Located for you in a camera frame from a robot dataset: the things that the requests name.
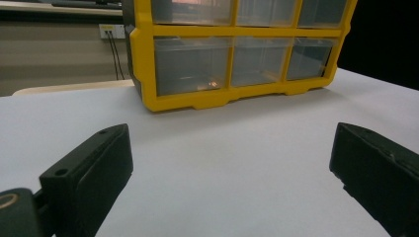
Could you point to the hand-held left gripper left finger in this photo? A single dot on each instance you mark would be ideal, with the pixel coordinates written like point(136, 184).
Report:
point(89, 177)

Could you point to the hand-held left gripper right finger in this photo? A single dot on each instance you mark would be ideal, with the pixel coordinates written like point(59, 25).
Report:
point(378, 171)

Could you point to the yellow black drawer organizer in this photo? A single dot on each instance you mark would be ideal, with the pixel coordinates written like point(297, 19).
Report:
point(145, 65)

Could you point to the clear plastic drawer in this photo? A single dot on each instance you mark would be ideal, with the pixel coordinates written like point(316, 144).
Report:
point(191, 65)

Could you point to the light wooden table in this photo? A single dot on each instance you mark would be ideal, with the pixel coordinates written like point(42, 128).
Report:
point(82, 86)

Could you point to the grid of clear drawers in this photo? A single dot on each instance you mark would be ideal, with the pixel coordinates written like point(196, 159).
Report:
point(260, 62)

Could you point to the white wall outlet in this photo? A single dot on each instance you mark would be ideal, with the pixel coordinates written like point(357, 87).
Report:
point(119, 32)

